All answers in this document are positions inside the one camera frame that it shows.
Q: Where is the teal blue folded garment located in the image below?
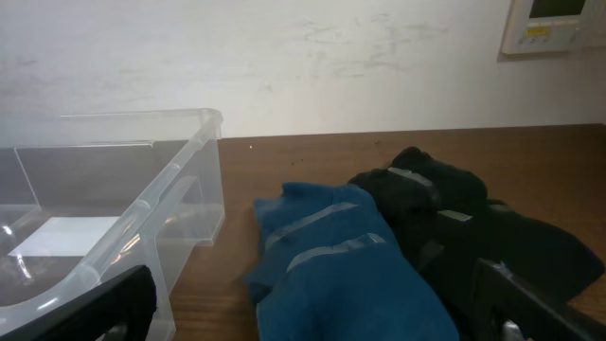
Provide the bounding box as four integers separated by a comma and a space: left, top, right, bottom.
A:
245, 182, 459, 341

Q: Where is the black folded garment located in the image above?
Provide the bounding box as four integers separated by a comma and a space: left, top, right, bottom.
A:
393, 200, 605, 340
348, 147, 488, 226

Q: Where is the white label in bin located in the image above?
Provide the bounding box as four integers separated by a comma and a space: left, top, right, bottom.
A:
9, 216, 118, 257

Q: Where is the black folded garment upper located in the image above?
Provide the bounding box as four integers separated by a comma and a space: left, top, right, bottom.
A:
348, 147, 488, 226

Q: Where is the clear plastic storage bin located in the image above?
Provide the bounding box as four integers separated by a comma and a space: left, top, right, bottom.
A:
1, 109, 225, 340

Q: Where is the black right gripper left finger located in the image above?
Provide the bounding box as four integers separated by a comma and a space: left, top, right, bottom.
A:
1, 265, 157, 341

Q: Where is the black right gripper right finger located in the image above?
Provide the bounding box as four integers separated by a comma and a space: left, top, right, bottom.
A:
474, 259, 605, 341

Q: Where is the black folded garment lower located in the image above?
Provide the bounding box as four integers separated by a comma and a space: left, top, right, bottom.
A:
393, 200, 605, 340

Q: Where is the white wall control panel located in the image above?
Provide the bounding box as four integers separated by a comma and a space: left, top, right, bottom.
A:
501, 0, 605, 55

